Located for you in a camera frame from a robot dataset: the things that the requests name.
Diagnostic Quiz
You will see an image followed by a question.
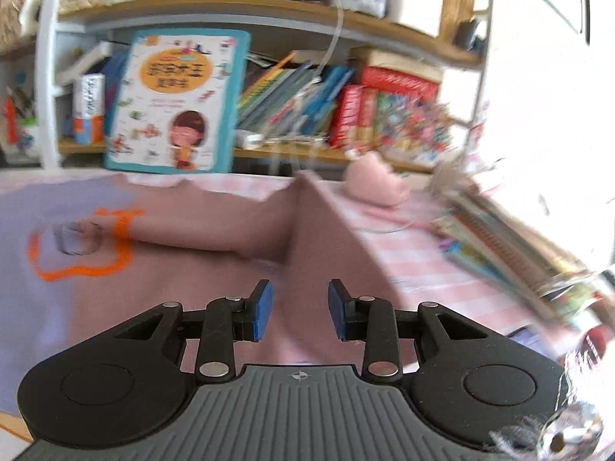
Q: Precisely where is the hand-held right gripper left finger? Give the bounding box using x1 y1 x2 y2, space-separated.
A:
113 279 274 380

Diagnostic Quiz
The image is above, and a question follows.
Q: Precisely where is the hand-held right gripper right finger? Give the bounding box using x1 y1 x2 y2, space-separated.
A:
328 279 486 380

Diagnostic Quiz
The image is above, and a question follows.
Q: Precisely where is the pink and purple sweater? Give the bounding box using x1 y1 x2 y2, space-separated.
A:
0 170 424 414

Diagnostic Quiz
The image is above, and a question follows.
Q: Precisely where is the pink checked blanket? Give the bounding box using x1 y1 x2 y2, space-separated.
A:
120 172 568 361

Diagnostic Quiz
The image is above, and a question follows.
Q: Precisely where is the pink plush toy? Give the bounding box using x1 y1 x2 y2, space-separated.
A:
345 151 411 207

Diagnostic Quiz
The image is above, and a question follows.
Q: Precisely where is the white charger plug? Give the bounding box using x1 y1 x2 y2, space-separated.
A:
235 129 265 151

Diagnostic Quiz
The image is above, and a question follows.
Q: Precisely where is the stack of picture books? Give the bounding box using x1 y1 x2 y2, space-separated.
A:
430 163 615 327

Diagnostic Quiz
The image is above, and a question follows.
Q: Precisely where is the red upright book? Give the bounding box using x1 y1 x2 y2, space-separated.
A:
329 84 366 149

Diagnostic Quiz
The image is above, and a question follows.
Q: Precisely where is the colourful bead ornament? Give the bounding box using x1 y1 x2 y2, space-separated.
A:
375 93 452 164

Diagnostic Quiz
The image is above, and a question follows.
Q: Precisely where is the row of leaning colourful books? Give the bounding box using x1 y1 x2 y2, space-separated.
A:
235 50 356 142

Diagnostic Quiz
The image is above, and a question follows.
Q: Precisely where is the red thick dictionary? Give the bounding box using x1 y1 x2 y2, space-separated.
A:
360 66 440 103

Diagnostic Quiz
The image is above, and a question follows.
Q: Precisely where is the teal children's picture book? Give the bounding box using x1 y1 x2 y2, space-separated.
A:
103 29 251 174

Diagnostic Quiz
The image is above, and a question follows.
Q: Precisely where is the beige flat box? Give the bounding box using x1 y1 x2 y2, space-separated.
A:
351 47 445 82

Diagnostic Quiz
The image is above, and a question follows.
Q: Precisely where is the silver sparkly ornament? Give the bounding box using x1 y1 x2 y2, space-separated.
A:
490 401 606 461

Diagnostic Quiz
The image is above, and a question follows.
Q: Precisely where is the white and orange carton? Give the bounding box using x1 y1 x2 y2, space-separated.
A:
72 73 106 146

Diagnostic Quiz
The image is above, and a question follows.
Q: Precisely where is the white cup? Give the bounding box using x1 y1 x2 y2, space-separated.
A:
19 125 42 157

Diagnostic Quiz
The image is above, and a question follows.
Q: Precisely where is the wooden bookshelf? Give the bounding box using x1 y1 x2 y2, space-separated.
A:
0 0 495 176

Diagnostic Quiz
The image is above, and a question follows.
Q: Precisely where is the small black device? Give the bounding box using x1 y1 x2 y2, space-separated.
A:
454 19 484 51

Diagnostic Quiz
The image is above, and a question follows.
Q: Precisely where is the white storage box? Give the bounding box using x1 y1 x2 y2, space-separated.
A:
388 0 444 38

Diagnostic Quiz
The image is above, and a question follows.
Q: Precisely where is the red tassel ornament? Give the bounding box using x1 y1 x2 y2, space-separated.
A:
4 96 20 145

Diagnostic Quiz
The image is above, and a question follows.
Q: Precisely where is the pearl bead string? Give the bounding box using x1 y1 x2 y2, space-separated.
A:
262 134 332 147

